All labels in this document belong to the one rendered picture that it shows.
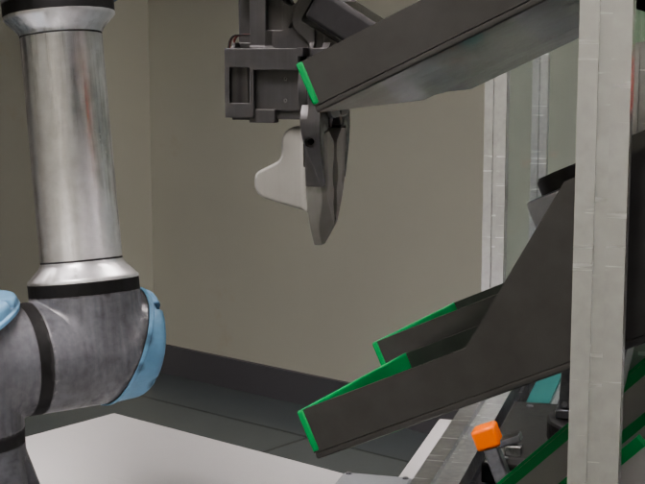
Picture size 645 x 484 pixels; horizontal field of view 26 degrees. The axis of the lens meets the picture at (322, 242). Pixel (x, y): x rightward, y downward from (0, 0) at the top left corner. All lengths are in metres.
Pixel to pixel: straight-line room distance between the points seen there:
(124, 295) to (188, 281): 4.18
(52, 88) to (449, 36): 0.89
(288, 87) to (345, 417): 0.45
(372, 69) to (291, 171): 0.45
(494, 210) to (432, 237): 2.87
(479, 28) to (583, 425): 0.17
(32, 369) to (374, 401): 0.80
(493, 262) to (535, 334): 1.35
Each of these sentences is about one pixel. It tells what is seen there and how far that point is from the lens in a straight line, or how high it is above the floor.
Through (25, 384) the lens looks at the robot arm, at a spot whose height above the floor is 1.04.
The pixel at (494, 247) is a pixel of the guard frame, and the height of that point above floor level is 1.09.
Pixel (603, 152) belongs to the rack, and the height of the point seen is 1.34.
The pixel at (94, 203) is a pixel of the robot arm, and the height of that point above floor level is 1.21.
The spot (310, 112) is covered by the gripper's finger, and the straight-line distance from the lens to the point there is 1.03.
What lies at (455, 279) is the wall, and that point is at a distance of 4.76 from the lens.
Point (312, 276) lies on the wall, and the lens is 5.16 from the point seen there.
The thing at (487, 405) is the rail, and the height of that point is 0.96.
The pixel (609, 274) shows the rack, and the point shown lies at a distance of 0.55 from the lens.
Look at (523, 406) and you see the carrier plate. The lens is 1.58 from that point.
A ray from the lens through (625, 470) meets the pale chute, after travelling 0.60.
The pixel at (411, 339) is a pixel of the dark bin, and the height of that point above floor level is 1.21.
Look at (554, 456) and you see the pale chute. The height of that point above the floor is 1.16.
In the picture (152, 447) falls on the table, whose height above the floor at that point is 0.86.
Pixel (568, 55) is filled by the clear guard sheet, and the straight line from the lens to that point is 2.42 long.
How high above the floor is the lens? 1.38
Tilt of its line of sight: 9 degrees down
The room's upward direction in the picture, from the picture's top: straight up
